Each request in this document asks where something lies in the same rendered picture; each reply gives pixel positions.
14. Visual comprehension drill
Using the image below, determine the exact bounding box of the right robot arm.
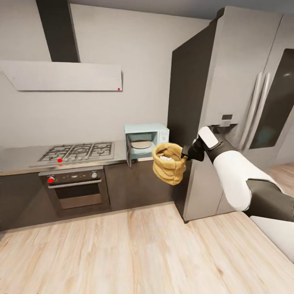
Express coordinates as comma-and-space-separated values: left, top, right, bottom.
182, 126, 294, 264

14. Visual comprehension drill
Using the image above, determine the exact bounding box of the popcorn bag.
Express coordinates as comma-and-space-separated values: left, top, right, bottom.
151, 142, 187, 185

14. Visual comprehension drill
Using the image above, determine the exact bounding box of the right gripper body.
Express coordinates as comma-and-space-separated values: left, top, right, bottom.
182, 144, 205, 161

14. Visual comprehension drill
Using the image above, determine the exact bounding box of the microwave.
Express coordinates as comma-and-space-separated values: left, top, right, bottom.
124, 123, 169, 170

